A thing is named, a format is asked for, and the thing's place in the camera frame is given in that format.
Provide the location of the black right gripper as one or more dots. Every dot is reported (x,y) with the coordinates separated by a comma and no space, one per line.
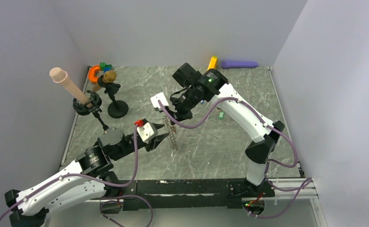
(179,115)

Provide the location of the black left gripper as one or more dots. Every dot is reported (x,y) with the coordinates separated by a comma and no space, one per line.
(154,142)

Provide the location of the metal disc with keyrings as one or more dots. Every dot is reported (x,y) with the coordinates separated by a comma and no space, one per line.
(172,140)

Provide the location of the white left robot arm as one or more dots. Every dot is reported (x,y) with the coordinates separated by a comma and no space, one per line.
(87,177)

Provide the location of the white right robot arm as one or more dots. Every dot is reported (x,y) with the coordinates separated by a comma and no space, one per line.
(214,87)

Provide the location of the black short microphone stand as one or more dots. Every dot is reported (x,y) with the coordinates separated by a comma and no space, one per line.
(118,108)

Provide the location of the yellow block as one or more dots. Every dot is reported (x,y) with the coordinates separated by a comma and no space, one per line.
(212,63)

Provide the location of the purple cylinder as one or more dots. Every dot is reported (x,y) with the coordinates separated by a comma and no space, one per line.
(226,64)

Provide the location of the gold microphone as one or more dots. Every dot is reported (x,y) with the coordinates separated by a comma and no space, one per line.
(108,77)

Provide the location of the orange horseshoe toy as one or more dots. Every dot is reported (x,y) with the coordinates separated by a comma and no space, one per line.
(92,73)

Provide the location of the green blue toy bricks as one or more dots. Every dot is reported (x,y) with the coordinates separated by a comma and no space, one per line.
(105,67)

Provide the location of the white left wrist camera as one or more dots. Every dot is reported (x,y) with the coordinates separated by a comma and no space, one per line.
(146,130)

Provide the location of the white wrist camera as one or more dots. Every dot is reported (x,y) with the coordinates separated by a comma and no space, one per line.
(159,100)
(146,130)

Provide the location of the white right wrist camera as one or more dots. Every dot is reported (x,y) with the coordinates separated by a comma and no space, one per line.
(159,100)

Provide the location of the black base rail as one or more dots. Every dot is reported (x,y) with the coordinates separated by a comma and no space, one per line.
(191,193)

